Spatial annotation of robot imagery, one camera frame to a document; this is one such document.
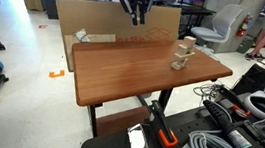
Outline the black equipment case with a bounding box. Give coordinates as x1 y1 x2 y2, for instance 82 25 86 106
230 60 265 101

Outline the black office desk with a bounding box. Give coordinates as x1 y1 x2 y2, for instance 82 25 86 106
150 0 216 45

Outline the black ribbed cable connector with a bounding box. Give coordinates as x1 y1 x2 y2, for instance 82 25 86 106
197 98 260 148

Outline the dark cabinet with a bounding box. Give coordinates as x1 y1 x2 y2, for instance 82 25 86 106
37 0 61 21

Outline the crumpled white plastic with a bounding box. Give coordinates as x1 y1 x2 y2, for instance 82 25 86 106
73 26 92 44

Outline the red fire extinguisher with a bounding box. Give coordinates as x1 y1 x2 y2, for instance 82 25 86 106
235 12 252 40

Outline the thin grey cable loop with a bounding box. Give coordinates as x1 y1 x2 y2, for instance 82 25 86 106
191 80 224 102

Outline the orange handled black clamp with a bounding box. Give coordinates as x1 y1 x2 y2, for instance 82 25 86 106
143 99 184 148
215 85 255 120

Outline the brown wooden shelf board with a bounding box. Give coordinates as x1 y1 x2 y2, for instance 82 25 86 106
92 99 153 144

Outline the flat wooden plank block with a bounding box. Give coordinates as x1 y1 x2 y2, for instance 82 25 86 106
172 50 196 64

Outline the brown wooden desk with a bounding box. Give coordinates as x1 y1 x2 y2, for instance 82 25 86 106
83 63 221 148

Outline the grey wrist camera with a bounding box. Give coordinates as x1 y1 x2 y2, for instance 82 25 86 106
115 0 131 14

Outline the green box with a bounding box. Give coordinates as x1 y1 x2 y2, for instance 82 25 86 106
237 35 255 55

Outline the cardboard box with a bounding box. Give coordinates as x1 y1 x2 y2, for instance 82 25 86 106
47 0 183 85

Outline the square wooden block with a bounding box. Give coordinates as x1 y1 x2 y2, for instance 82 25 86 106
174 43 191 57

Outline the white office chair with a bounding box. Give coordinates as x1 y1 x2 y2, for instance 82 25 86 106
188 0 246 56

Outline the light plywood board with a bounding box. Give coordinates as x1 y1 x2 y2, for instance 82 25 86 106
58 28 118 78

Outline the tall wooden block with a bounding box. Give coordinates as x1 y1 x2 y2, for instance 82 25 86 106
182 35 198 52

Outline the glossy dark panel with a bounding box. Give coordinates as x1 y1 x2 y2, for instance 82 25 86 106
125 121 152 148

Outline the small wooden base block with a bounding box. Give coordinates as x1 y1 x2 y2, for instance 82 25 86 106
169 59 186 72

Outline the orange floor marker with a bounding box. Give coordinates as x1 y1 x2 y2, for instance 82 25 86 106
48 68 66 80

